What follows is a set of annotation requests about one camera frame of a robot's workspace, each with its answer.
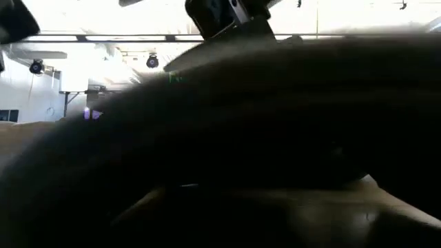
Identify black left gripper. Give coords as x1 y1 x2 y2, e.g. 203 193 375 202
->
184 0 277 41

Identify dark hat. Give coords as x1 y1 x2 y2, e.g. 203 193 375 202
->
0 32 441 248

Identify black ceiling spotlight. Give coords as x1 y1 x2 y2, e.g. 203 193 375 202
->
28 59 45 75
145 54 160 70

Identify white box on post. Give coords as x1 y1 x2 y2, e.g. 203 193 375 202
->
59 67 90 93

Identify black metal post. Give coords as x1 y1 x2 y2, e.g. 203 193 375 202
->
59 90 87 118

